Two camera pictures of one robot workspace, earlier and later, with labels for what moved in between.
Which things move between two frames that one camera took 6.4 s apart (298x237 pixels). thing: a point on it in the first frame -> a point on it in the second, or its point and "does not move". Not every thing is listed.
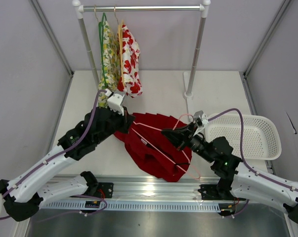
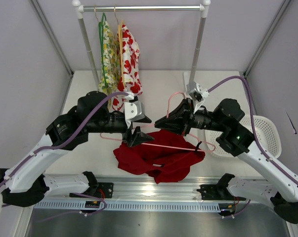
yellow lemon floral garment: (110, 65) does not move
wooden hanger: (120, 41) does not move
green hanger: (101, 24) does not move
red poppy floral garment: (131, 59) does not move
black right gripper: (178, 136) -> (181, 120)
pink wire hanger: (189, 172) -> (168, 113)
